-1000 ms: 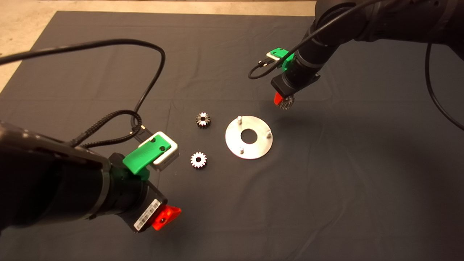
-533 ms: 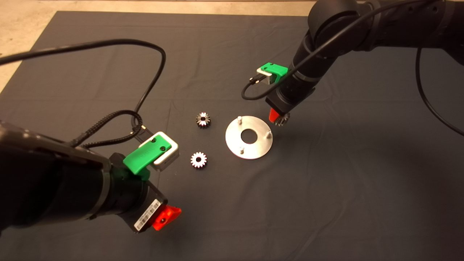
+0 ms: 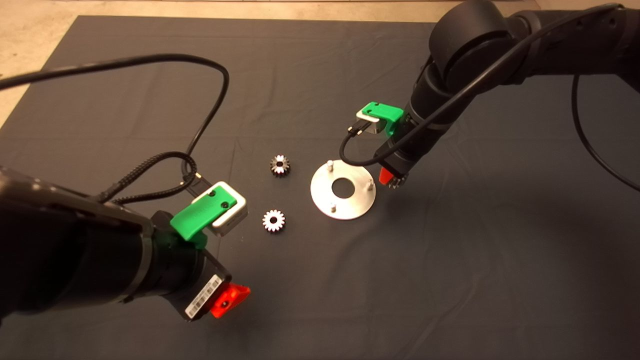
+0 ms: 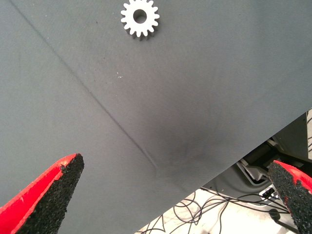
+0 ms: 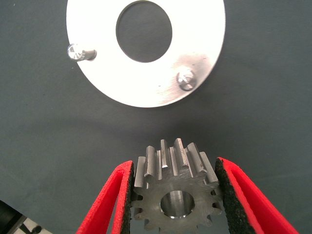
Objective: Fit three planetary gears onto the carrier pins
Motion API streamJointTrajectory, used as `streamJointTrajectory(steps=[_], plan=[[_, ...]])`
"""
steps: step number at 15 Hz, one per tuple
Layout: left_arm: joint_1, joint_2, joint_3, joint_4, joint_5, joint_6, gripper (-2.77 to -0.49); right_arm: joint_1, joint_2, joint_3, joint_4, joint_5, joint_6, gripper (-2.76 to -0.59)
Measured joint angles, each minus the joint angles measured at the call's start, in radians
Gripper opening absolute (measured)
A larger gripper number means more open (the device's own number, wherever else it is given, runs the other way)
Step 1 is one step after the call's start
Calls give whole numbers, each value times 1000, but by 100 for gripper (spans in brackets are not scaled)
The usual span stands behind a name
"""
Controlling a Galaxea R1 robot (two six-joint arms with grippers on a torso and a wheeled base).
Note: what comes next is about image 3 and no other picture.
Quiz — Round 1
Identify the silver camera box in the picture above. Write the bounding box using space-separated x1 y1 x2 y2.
191 181 249 238
355 110 388 135

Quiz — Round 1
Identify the smooth black left camera cable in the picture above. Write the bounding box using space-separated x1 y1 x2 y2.
0 53 231 197

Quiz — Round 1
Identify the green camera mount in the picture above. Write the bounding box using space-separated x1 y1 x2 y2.
361 101 405 138
170 188 237 249

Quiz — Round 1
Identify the steel planetary gear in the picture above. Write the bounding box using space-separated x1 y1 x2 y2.
262 209 286 233
386 172 410 192
270 154 291 178

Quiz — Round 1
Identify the dark grey table cloth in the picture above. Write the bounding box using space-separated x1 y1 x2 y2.
0 15 640 360

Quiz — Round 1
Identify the green left camera mount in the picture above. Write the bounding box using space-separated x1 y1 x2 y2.
170 188 237 249

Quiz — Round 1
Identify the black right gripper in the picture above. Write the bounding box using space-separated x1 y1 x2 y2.
376 134 431 186

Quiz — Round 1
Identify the round metal carrier plate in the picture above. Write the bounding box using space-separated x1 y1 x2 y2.
310 160 377 221

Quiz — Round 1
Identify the braided black left arm cable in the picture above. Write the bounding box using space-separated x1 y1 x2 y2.
95 151 198 206

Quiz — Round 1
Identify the silver right camera box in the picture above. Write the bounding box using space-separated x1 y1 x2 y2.
355 110 388 135

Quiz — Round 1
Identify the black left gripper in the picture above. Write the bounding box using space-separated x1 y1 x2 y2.
167 250 252 323

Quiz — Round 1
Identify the green right camera mount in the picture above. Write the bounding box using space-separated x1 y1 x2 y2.
361 101 405 138

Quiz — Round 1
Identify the silver left camera box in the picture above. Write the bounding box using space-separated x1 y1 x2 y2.
191 181 249 238

